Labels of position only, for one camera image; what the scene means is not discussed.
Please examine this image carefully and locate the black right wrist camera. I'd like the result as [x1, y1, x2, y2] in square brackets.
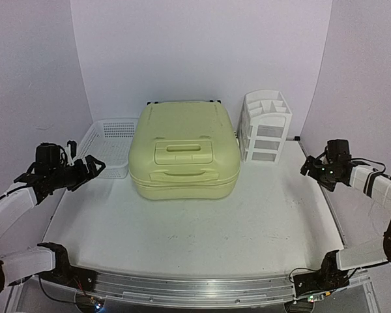
[325, 139, 352, 163]

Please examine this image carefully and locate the white perforated plastic basket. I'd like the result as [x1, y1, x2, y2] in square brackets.
[77, 117, 138, 179]

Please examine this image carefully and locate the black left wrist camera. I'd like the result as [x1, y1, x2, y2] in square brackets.
[35, 142, 66, 169]

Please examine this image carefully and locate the pale green hard-shell suitcase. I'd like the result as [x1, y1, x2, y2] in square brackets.
[128, 101, 241, 200]

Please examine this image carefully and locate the white plastic drawer organizer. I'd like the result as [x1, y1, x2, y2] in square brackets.
[238, 89, 292, 164]

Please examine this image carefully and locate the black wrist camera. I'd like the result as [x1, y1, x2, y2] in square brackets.
[325, 139, 352, 163]
[35, 142, 66, 169]

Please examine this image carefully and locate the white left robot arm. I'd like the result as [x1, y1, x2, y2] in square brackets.
[0, 155, 106, 293]

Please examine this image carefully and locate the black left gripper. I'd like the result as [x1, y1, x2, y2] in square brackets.
[48, 155, 104, 191]

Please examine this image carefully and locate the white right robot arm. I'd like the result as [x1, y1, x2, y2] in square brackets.
[292, 156, 391, 295]

